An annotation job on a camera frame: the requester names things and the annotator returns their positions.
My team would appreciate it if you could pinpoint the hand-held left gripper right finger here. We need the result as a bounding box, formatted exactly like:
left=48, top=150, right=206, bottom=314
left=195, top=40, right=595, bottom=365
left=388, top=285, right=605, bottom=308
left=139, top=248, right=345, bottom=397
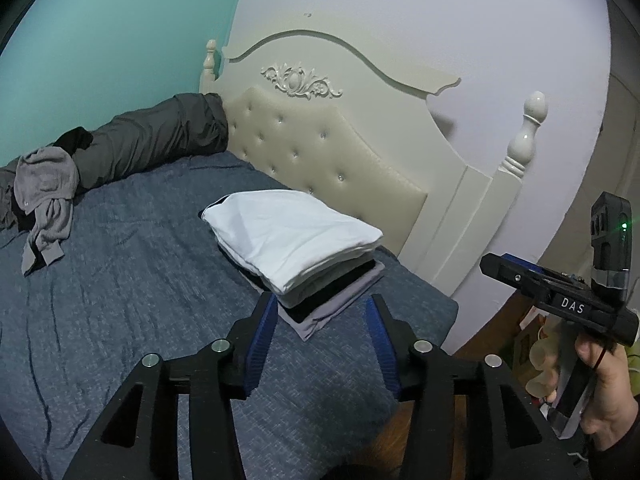
left=365, top=295, right=583, bottom=480

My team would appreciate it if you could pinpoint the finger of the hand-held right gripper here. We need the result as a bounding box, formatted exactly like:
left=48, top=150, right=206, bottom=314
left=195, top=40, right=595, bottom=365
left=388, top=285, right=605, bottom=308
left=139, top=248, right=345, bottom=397
left=502, top=254, right=544, bottom=274
left=479, top=252, right=543, bottom=306

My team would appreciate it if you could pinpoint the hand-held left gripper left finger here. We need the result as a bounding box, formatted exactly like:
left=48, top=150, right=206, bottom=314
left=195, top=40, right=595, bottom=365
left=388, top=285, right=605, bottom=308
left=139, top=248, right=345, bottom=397
left=62, top=292, right=278, bottom=480

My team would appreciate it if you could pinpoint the white polo shirt black trim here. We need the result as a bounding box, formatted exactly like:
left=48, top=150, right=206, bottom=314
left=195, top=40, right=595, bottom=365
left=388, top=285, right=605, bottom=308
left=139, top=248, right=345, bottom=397
left=199, top=189, right=385, bottom=295

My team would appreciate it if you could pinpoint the person's right forearm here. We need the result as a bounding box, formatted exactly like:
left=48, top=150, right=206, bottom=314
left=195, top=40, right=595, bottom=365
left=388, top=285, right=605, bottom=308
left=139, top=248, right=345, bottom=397
left=590, top=422, right=640, bottom=480

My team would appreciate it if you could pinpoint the person's right hand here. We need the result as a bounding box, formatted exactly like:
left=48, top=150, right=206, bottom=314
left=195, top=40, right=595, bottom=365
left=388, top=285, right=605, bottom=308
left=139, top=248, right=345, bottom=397
left=527, top=327, right=640, bottom=451

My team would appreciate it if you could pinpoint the folded light grey garment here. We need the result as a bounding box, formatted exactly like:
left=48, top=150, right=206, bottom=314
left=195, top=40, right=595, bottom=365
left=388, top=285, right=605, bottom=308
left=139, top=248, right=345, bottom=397
left=277, top=259, right=387, bottom=343

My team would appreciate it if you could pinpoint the folded black garment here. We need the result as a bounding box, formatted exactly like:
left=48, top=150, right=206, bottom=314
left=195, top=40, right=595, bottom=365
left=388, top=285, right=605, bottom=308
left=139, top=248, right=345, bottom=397
left=240, top=260, right=381, bottom=325

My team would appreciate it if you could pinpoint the blue-grey bedspread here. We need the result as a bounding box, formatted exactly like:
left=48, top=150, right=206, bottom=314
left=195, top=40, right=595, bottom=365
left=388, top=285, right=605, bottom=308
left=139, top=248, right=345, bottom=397
left=0, top=152, right=460, bottom=480

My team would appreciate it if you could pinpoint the cream tufted headboard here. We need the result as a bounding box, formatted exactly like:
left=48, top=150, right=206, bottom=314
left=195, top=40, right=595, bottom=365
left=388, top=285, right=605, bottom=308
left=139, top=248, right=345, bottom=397
left=199, top=30, right=550, bottom=297

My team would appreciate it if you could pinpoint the dark grey rolled duvet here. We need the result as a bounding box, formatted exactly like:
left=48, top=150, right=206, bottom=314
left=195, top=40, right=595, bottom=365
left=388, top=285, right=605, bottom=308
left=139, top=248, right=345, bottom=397
left=0, top=92, right=231, bottom=233

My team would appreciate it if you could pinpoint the grey hoodie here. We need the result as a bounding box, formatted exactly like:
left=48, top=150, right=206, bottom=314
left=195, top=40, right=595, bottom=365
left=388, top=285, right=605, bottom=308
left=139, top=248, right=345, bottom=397
left=13, top=146, right=81, bottom=277

